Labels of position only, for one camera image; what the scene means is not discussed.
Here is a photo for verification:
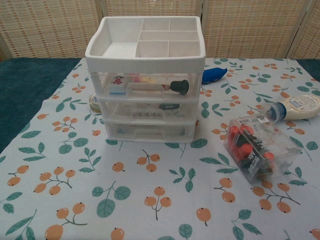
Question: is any dark teal clip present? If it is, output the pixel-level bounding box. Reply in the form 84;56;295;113
158;103;180;112

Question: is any white drawer organizer box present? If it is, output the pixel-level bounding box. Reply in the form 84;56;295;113
84;16;207;146

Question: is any clear tube with dark cap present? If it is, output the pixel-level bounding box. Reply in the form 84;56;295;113
127;79;190;97

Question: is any clear box of red-capped bottles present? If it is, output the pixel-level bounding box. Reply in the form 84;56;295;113
224;114;303;185

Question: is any woven folding screen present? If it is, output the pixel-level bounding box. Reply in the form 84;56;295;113
0;0;320;61

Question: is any floral print tablecloth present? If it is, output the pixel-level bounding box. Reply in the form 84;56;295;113
0;57;320;240

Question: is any clear plastic drawer with tile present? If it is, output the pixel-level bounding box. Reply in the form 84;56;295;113
96;71;200;101

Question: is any mayonnaise squeeze bottle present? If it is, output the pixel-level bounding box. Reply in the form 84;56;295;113
260;94;320;124

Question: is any clear tape roll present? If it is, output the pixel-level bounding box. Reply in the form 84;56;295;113
88;94;102;114

